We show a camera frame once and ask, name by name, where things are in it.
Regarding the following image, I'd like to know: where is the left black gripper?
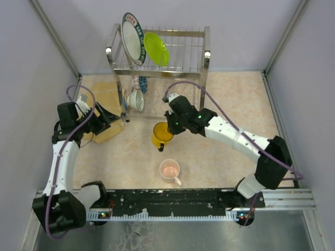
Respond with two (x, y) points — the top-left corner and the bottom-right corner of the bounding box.
(75, 101), (120, 135)

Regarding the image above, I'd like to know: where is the yellow glass mug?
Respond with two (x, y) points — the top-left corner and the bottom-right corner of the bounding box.
(151, 122), (174, 152)

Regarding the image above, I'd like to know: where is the yellow cloth with white zigzags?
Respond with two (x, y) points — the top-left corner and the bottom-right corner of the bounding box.
(91, 82), (125, 143)

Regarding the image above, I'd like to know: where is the pale green patterned bowl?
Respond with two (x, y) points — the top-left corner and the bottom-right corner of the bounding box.
(127, 89), (144, 112)

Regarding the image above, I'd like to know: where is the blue patterned bowl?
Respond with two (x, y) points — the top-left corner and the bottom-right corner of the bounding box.
(132, 76), (148, 94)

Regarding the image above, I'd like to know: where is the pink and white mug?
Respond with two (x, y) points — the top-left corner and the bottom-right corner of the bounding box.
(159, 159), (182, 187)

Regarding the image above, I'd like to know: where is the lime green plate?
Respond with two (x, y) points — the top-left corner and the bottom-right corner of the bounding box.
(144, 32), (170, 66)

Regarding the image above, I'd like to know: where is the white plate green rim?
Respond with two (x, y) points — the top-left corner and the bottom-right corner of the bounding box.
(121, 12), (147, 66)

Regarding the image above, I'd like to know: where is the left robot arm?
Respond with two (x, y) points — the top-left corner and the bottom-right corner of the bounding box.
(32, 101), (120, 238)

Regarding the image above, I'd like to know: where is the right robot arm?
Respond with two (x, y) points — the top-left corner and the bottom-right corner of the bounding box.
(164, 94), (292, 207)

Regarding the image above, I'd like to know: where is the stainless steel dish rack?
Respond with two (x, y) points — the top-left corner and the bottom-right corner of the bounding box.
(105, 24), (211, 119)

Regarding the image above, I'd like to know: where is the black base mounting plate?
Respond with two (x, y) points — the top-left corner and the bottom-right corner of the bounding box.
(91, 188), (265, 216)

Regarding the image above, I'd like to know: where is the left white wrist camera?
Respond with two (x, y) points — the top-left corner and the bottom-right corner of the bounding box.
(75, 95), (90, 117)

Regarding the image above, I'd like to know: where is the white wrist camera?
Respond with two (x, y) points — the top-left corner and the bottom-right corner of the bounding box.
(162, 93), (180, 103)
(75, 95), (90, 117)

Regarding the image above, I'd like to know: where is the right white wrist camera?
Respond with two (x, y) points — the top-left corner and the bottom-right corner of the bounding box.
(162, 93), (180, 103)

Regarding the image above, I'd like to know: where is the left aluminium frame post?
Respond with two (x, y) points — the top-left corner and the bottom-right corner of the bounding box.
(29, 0), (81, 79)

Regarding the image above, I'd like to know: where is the aluminium frame post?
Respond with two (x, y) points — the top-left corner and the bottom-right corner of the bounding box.
(263, 0), (309, 76)
(29, 0), (81, 79)

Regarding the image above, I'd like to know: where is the right aluminium frame post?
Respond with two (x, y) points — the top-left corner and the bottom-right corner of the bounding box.
(263, 0), (309, 76)

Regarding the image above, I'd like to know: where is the white slotted cable duct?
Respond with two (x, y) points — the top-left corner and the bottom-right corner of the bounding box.
(86, 209), (252, 222)

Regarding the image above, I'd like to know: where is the aluminium front rail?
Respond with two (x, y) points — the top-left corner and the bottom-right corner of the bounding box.
(31, 188), (317, 210)

